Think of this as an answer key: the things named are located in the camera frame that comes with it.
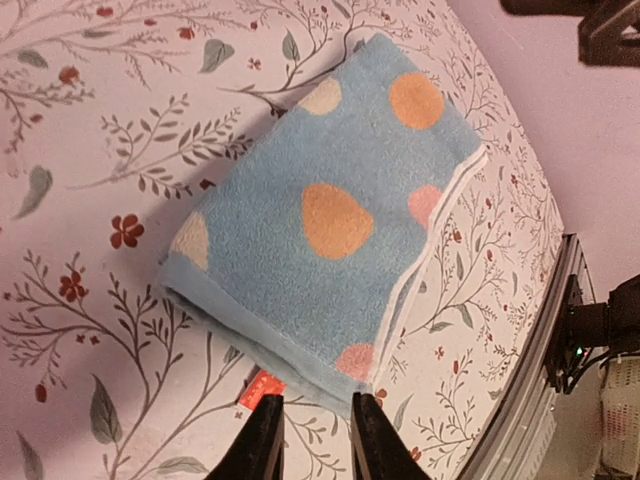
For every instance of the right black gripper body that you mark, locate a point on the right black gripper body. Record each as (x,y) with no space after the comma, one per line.
(608,34)

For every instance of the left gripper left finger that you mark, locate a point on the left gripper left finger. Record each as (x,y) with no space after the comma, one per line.
(257,452)

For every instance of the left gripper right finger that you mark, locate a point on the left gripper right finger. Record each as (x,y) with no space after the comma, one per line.
(377,450)

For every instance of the blue patterned towel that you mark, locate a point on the blue patterned towel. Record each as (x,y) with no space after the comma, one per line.
(308,256)

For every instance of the floral table mat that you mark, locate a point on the floral table mat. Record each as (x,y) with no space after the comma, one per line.
(116,117)

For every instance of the front aluminium rail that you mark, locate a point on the front aluminium rail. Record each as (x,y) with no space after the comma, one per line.
(514,442)

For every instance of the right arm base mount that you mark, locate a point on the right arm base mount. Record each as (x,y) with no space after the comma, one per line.
(588,334)

